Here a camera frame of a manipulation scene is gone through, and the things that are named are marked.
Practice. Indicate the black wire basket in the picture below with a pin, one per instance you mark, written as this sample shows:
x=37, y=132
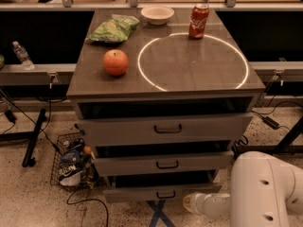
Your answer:
x=72, y=150

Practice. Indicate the grey top drawer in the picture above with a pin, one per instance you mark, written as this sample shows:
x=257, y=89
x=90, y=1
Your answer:
x=164, y=130

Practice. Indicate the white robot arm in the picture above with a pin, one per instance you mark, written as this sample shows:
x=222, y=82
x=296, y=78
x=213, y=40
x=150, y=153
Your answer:
x=264, y=191

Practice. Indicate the clear water bottle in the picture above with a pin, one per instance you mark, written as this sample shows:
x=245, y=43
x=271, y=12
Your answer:
x=22, y=55

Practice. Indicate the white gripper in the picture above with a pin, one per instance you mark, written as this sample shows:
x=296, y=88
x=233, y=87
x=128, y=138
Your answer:
x=200, y=202

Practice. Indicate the red cola can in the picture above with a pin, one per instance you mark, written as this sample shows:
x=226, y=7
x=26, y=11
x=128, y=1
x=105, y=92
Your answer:
x=198, y=18

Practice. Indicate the white snack bag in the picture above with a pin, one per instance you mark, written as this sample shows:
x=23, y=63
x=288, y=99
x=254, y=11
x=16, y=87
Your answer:
x=69, y=175

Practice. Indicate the black left table leg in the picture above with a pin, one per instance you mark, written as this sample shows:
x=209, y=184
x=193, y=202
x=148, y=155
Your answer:
x=30, y=136

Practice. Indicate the grey drawer cabinet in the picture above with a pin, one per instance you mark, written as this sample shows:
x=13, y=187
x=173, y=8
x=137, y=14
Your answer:
x=169, y=74

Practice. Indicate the red apple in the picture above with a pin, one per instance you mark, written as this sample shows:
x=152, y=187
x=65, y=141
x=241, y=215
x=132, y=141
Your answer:
x=115, y=62

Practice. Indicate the white bowl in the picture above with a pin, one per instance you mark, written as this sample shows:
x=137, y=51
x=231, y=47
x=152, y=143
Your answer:
x=157, y=15

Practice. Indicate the black power adapter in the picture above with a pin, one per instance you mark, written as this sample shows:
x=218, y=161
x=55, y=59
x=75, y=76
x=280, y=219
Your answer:
x=270, y=122

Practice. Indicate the grey bottom drawer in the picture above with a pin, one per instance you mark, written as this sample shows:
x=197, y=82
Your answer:
x=161, y=186

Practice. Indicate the green chip bag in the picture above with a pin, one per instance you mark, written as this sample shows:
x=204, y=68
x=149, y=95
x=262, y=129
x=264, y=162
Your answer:
x=115, y=30

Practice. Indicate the black right table leg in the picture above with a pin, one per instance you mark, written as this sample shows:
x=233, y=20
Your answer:
x=285, y=146

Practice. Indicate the black table leg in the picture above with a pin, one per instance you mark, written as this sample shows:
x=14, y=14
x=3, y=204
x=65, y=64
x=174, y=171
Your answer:
x=285, y=146
x=30, y=136

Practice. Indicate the grey drawer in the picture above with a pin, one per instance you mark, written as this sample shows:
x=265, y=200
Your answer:
x=162, y=163
x=164, y=130
x=161, y=186

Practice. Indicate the grey middle drawer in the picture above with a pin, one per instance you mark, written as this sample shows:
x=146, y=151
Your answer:
x=162, y=163

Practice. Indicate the blue floor tape cross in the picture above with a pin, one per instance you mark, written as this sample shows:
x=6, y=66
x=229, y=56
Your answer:
x=158, y=214

